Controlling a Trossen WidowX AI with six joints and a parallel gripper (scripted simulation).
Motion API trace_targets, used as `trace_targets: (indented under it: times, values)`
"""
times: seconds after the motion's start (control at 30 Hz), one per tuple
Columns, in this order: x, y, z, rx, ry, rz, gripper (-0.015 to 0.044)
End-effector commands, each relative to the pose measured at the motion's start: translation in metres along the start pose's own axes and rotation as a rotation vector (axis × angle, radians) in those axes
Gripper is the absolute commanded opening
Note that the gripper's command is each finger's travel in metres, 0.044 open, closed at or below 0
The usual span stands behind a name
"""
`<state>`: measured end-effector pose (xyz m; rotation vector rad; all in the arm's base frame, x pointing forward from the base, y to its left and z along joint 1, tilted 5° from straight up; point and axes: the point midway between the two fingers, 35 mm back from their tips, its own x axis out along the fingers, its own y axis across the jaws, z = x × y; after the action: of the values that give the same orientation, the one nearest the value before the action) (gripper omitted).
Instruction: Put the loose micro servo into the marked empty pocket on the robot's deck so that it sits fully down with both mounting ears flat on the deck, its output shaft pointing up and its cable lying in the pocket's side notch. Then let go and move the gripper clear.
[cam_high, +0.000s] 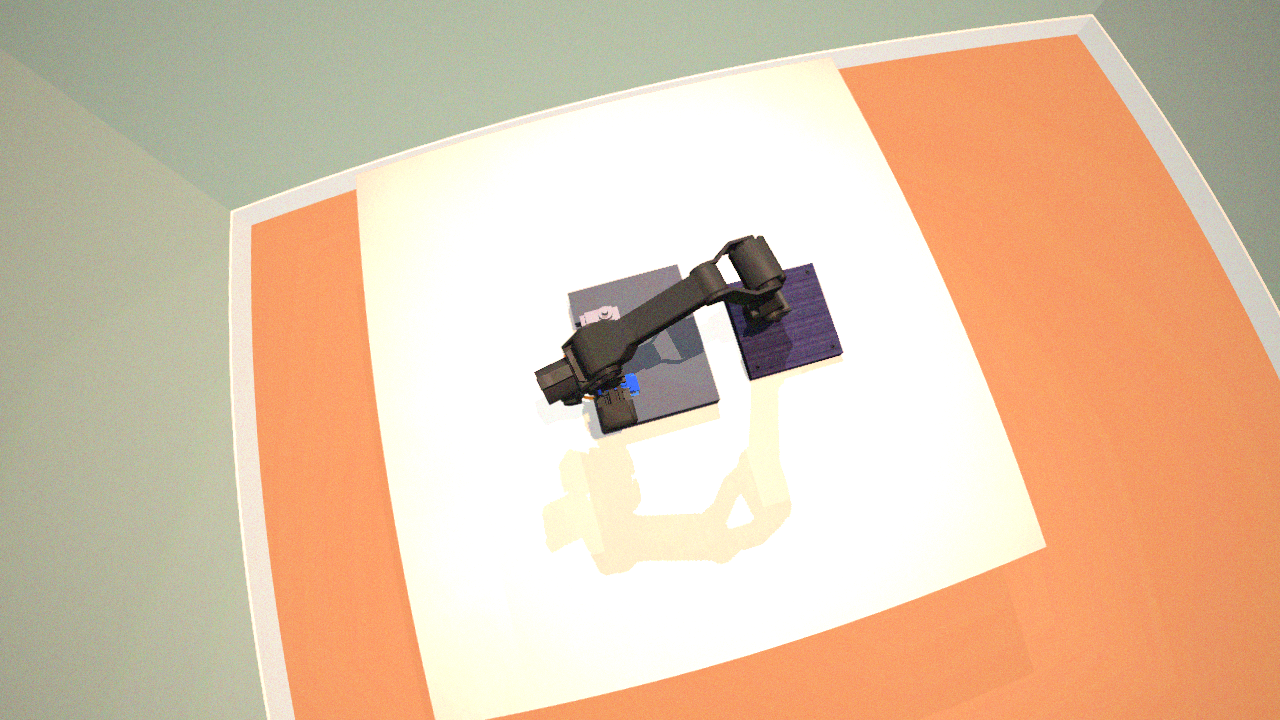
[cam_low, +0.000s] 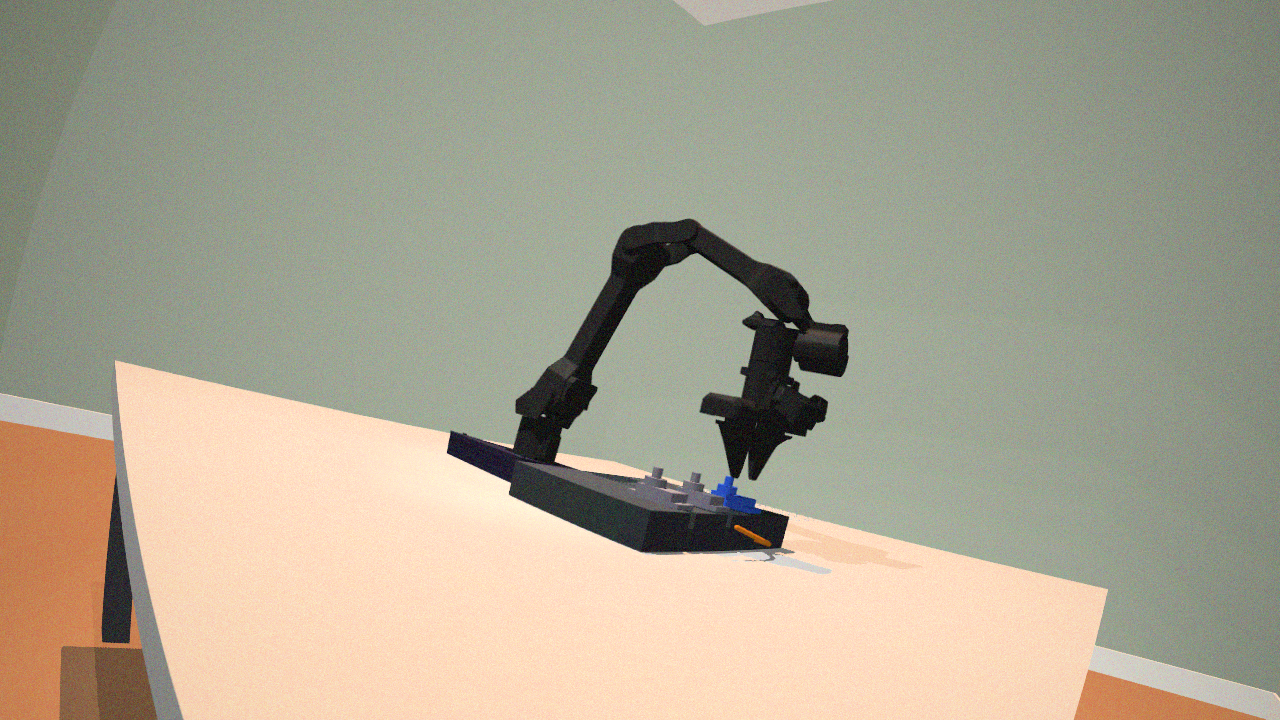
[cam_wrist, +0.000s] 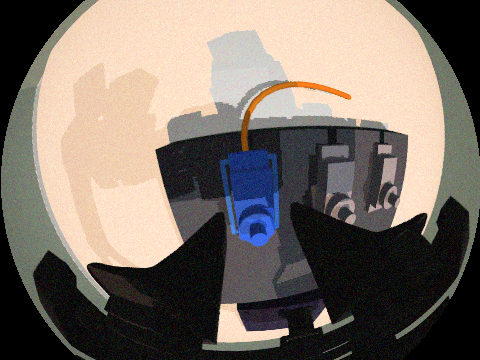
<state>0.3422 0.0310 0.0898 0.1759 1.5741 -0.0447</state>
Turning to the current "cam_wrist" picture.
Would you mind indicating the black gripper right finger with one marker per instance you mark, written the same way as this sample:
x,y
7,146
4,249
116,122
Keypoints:
x,y
346,260

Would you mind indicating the blue micro servo with orange cable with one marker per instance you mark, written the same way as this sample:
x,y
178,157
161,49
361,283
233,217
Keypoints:
x,y
251,177

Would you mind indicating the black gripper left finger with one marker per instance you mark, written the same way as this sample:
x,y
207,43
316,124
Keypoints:
x,y
186,285

